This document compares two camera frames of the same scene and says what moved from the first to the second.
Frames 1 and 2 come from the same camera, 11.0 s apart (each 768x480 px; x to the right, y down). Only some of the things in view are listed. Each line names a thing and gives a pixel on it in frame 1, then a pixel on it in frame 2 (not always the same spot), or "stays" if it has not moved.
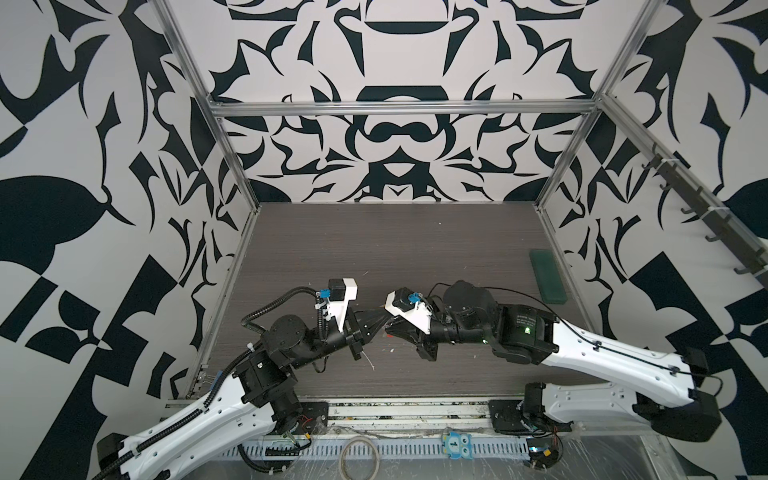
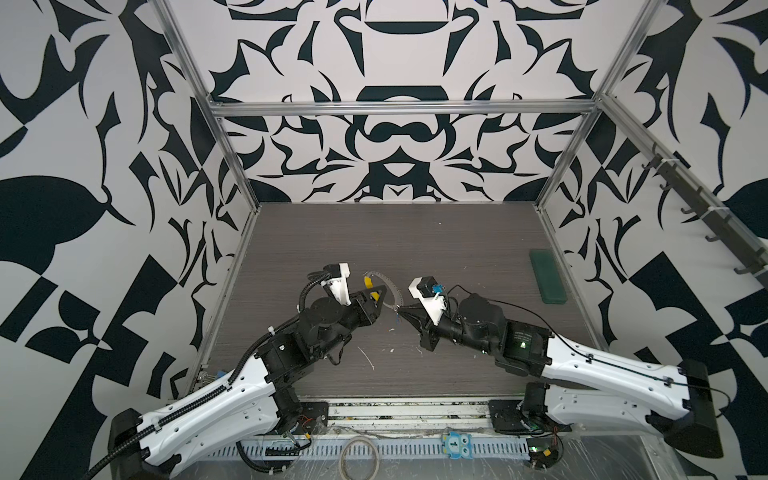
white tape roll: [344, 447] stays
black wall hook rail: [750, 252] stays
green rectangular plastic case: [549, 277] stays
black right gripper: [421, 340] to [431, 332]
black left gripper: [354, 332] to [365, 305]
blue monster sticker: [458, 446] stays
